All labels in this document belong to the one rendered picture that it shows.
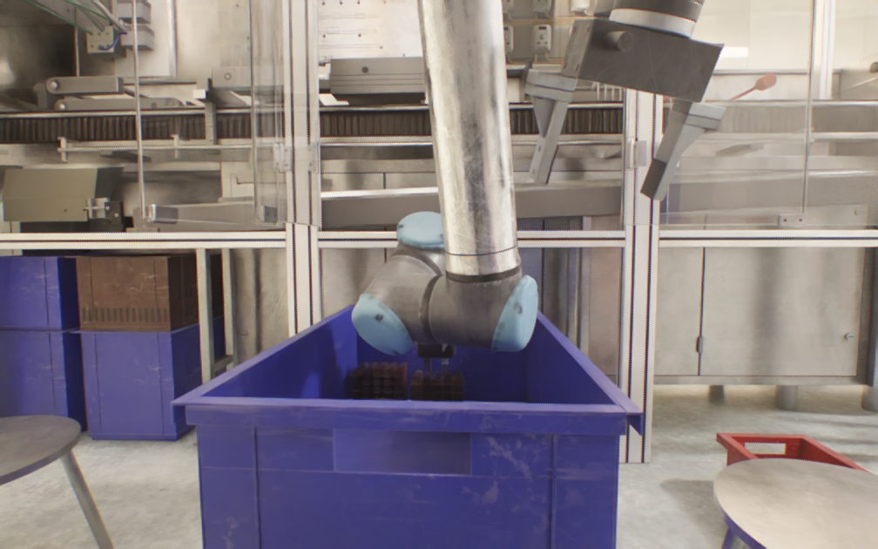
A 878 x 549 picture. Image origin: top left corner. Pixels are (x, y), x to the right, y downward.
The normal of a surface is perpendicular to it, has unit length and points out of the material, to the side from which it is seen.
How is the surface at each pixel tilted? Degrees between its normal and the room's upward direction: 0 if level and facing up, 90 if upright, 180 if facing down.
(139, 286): 90
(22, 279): 90
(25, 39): 90
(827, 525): 0
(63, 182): 79
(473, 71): 101
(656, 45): 114
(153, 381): 90
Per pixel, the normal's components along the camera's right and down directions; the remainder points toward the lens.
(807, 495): 0.00, -1.00
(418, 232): -0.01, -0.77
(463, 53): -0.07, 0.29
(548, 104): 0.11, 0.47
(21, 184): -0.04, -0.11
